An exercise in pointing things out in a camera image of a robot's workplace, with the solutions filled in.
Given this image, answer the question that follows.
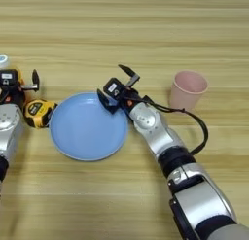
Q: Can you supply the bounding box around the yellow black tape measure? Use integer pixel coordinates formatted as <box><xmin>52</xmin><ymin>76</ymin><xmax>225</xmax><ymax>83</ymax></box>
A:
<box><xmin>22</xmin><ymin>98</ymin><xmax>58</xmax><ymax>129</ymax></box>

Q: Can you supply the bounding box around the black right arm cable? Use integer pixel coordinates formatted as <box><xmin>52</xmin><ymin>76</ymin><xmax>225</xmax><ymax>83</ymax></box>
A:
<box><xmin>135</xmin><ymin>94</ymin><xmax>209</xmax><ymax>155</ymax></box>

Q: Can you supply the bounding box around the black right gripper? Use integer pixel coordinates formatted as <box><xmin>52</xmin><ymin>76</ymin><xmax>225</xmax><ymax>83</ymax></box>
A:
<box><xmin>96</xmin><ymin>63</ymin><xmax>146</xmax><ymax>118</ymax></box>

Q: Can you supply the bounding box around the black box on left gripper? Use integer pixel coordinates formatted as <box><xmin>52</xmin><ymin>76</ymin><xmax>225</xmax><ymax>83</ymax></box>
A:
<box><xmin>0</xmin><ymin>68</ymin><xmax>19</xmax><ymax>87</ymax></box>

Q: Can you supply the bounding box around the blue round plate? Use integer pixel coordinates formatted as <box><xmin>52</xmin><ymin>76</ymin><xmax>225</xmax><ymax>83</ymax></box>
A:
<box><xmin>49</xmin><ymin>91</ymin><xmax>130</xmax><ymax>162</ymax></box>

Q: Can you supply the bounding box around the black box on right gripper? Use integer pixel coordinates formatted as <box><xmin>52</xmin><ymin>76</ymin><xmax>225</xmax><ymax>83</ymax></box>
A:
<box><xmin>103</xmin><ymin>77</ymin><xmax>126</xmax><ymax>98</ymax></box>

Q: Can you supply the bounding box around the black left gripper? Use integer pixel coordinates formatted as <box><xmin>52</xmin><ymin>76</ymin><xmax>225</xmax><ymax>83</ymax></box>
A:
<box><xmin>0</xmin><ymin>68</ymin><xmax>41</xmax><ymax>109</ymax></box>

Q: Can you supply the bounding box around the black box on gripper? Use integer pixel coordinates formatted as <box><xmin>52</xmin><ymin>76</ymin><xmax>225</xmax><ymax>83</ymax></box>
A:
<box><xmin>0</xmin><ymin>68</ymin><xmax>19</xmax><ymax>87</ymax></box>
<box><xmin>103</xmin><ymin>77</ymin><xmax>126</xmax><ymax>98</ymax></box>

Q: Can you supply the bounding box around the pink plastic cup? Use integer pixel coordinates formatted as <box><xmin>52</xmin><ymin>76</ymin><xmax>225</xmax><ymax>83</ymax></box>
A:
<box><xmin>168</xmin><ymin>70</ymin><xmax>209</xmax><ymax>113</ymax></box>

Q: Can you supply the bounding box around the orange juice bottle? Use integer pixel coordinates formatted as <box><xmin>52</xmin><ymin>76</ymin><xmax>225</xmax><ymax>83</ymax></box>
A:
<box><xmin>0</xmin><ymin>54</ymin><xmax>27</xmax><ymax>102</ymax></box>

